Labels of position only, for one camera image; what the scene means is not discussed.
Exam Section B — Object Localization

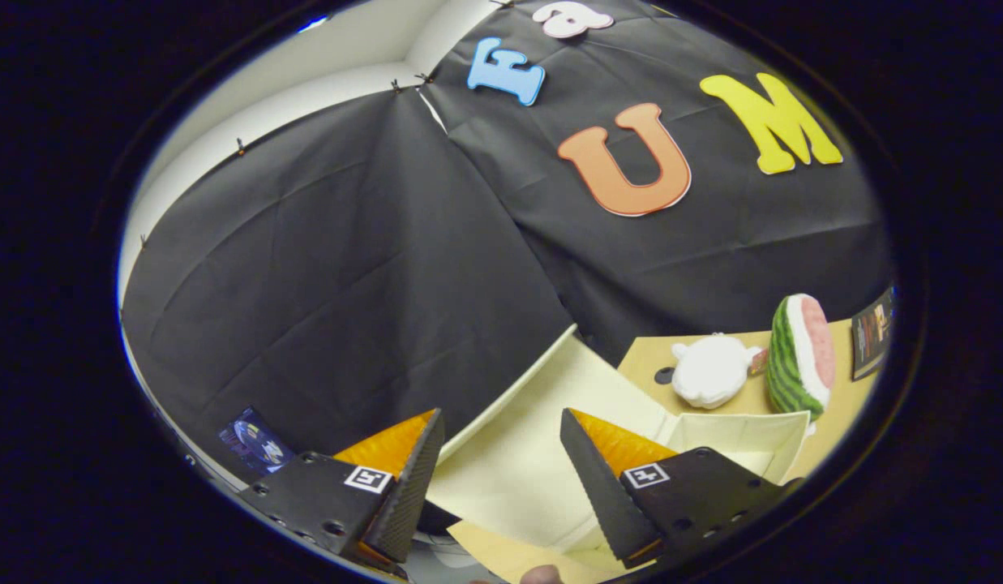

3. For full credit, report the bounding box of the grey cream-lined fabric storage box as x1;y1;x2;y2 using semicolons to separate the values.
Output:
424;323;812;573

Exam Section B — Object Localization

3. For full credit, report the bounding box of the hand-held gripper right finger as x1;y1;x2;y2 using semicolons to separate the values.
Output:
559;408;804;570

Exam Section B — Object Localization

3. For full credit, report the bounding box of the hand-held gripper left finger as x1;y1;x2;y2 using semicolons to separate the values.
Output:
238;408;445;578

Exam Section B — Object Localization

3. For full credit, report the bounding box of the white plush toy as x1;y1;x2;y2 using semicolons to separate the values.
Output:
671;333;765;410

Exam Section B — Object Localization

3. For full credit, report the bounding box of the blue printed card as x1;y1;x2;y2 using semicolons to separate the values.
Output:
219;407;295;475

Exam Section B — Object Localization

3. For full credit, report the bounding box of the black cover book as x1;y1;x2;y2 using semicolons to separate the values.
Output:
851;288;895;382

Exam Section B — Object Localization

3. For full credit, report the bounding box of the watermelon slice plush toy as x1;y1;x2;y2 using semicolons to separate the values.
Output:
766;294;836;423

